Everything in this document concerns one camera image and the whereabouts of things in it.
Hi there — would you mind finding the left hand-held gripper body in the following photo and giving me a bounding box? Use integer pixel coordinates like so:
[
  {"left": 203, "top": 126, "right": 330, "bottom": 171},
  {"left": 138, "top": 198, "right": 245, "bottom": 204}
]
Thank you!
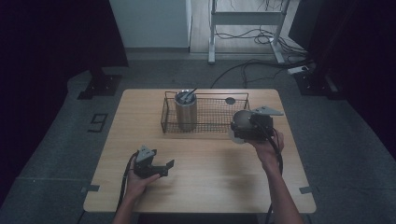
[{"left": 133, "top": 145, "right": 159, "bottom": 180}]

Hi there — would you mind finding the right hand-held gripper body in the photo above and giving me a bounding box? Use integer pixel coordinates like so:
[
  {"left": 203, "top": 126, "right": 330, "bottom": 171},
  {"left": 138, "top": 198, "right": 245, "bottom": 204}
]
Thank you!
[{"left": 238, "top": 105, "right": 285, "bottom": 143}]

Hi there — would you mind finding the black wire mesh basket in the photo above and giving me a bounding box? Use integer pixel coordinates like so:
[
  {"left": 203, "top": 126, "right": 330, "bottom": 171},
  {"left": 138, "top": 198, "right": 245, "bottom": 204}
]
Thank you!
[{"left": 160, "top": 91, "right": 253, "bottom": 137}]

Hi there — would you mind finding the stainless steel tumbler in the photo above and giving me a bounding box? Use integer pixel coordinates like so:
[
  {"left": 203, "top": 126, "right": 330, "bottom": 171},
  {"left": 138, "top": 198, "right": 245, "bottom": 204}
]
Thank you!
[{"left": 173, "top": 89, "right": 199, "bottom": 132}]

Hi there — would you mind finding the person's left hand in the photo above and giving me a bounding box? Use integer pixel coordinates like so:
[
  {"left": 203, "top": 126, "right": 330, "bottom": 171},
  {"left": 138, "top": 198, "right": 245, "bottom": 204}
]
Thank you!
[{"left": 123, "top": 161, "right": 162, "bottom": 202}]

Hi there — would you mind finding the person's right hand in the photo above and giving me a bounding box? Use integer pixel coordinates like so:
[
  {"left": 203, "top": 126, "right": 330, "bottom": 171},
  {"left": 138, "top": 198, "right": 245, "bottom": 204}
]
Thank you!
[{"left": 245, "top": 128, "right": 286, "bottom": 172}]

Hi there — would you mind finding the black straw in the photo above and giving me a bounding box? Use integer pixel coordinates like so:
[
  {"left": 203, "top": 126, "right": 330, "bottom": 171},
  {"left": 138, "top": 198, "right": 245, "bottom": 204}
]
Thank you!
[{"left": 181, "top": 87, "right": 199, "bottom": 103}]

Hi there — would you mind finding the white power strip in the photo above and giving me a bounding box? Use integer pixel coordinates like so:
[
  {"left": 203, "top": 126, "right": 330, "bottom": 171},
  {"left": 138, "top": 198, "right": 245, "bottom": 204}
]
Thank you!
[{"left": 286, "top": 64, "right": 310, "bottom": 76}]

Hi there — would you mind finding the black stand base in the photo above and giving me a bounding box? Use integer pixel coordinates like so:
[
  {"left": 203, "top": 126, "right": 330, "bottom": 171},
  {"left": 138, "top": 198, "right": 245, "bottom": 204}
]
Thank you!
[
  {"left": 293, "top": 61, "right": 344, "bottom": 101},
  {"left": 77, "top": 66, "right": 123, "bottom": 101}
]

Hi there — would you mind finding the black curtain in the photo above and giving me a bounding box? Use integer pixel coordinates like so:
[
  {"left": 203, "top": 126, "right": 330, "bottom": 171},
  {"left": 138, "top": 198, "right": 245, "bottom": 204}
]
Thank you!
[
  {"left": 288, "top": 0, "right": 396, "bottom": 157},
  {"left": 0, "top": 0, "right": 130, "bottom": 203}
]

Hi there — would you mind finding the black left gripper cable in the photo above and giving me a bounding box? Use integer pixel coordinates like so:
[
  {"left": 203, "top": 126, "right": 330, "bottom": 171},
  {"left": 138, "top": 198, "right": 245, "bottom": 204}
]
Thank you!
[{"left": 116, "top": 151, "right": 139, "bottom": 213}]

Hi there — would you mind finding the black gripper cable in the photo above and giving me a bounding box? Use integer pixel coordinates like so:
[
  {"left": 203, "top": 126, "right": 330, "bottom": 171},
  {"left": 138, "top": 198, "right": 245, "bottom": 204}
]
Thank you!
[
  {"left": 116, "top": 151, "right": 139, "bottom": 213},
  {"left": 256, "top": 119, "right": 284, "bottom": 224}
]

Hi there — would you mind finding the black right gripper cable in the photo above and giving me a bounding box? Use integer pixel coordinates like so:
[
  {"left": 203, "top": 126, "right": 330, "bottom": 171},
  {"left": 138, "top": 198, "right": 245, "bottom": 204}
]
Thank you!
[{"left": 256, "top": 119, "right": 284, "bottom": 224}]

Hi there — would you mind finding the long black floor cable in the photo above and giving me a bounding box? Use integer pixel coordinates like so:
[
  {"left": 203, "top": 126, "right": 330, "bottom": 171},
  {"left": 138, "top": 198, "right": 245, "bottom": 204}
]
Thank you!
[{"left": 209, "top": 58, "right": 314, "bottom": 90}]

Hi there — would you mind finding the tangle of black cables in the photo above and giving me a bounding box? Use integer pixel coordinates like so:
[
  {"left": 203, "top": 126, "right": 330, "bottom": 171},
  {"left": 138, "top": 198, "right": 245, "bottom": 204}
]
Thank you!
[{"left": 214, "top": 26, "right": 310, "bottom": 58}]

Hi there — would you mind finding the white metal desk frame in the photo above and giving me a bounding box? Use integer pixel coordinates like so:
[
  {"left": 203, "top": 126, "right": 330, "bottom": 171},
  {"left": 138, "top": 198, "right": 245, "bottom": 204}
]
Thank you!
[{"left": 207, "top": 0, "right": 292, "bottom": 65}]

